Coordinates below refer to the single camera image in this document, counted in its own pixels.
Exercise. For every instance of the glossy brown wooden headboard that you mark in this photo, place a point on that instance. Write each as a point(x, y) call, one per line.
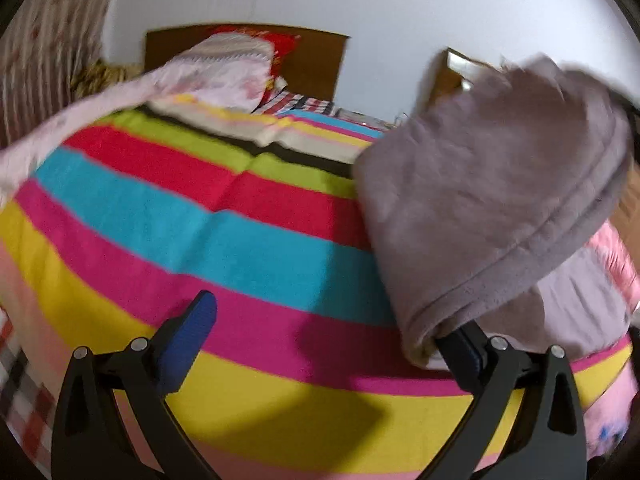
point(456, 72)

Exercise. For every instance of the dark wooden headboard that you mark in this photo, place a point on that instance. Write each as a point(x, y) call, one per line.
point(311, 69)

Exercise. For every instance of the floral curtain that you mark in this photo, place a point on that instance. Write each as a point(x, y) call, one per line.
point(45, 44)

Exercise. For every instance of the pink floral quilt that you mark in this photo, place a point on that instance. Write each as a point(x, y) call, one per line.
point(227, 70)

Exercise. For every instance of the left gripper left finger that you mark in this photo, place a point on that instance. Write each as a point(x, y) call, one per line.
point(89, 438)

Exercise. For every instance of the wooden louvered wardrobe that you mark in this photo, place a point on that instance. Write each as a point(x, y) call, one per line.
point(626, 217)

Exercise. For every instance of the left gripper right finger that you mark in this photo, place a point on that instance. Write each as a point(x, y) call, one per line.
point(547, 439)

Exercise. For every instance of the bedside table with floral cover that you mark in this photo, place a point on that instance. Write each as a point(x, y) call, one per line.
point(364, 120)

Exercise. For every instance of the rainbow striped blanket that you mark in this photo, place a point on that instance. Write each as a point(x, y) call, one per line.
point(303, 375)

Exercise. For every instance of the red checkered bed sheet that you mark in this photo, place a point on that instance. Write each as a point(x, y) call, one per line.
point(286, 101)

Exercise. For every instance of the purple knit pants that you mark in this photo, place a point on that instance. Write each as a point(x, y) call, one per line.
point(482, 209)

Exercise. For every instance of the red embroidered pillow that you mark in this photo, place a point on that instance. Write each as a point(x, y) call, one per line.
point(283, 45)

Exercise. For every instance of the pink bed sheet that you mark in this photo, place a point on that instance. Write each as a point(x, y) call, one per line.
point(608, 418)

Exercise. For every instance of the leopard print blanket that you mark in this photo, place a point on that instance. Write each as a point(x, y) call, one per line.
point(101, 75)

